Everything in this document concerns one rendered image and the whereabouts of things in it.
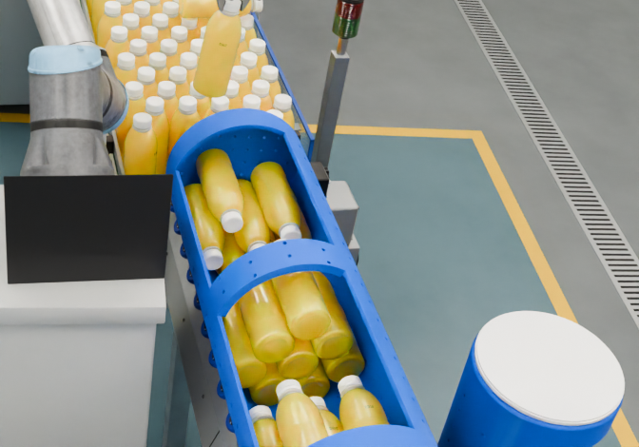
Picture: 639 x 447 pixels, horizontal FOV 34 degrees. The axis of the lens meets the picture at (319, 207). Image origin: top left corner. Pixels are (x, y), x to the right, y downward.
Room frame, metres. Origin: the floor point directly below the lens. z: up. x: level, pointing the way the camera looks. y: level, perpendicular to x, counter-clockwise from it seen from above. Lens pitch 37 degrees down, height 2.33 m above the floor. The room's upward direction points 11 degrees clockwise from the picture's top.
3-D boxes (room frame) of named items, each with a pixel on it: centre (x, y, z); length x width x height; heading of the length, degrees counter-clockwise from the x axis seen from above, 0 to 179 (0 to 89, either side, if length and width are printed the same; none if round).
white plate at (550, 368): (1.38, -0.47, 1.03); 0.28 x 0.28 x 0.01
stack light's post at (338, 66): (2.26, 0.02, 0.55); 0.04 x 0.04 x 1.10; 23
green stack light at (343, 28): (2.26, 0.02, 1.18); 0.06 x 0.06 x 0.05
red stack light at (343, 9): (2.26, 0.02, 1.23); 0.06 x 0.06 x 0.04
